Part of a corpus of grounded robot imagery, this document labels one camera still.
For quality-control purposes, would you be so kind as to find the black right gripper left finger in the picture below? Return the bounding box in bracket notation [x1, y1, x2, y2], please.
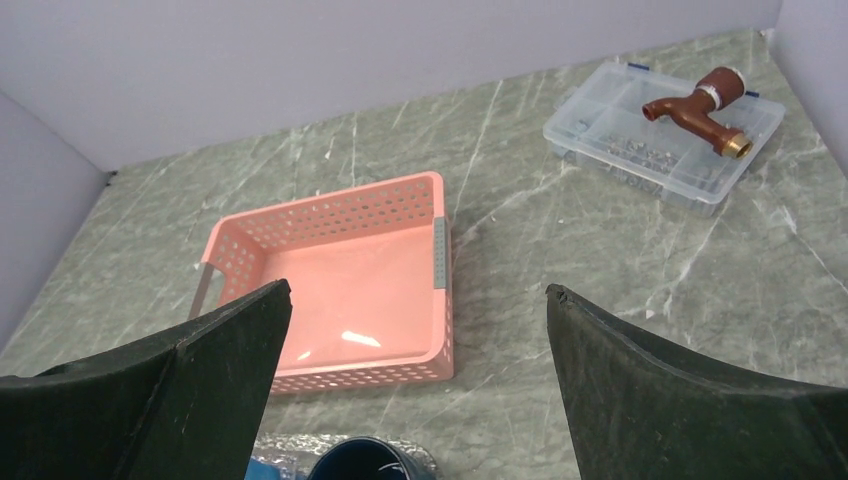
[1, 280, 292, 479]

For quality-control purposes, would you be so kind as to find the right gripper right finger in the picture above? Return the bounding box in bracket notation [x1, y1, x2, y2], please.
[546, 284, 847, 479]

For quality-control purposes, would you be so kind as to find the clear textured plastic tray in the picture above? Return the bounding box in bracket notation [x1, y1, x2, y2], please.
[251, 434, 443, 479]

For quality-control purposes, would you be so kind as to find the dark blue mug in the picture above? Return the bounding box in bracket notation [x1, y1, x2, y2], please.
[307, 437, 437, 480]

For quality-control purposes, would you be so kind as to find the pink plastic perforated basket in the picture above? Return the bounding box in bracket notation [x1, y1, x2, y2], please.
[189, 171, 455, 394]

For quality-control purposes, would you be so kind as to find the blue toothpaste tube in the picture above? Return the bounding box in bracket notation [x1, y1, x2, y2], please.
[244, 459, 282, 480]

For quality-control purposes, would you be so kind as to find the clear plastic organizer box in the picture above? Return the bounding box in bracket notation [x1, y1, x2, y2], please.
[543, 62, 786, 216]

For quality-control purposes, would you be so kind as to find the brown copper faucet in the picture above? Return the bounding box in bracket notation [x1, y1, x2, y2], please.
[642, 66, 753, 159]

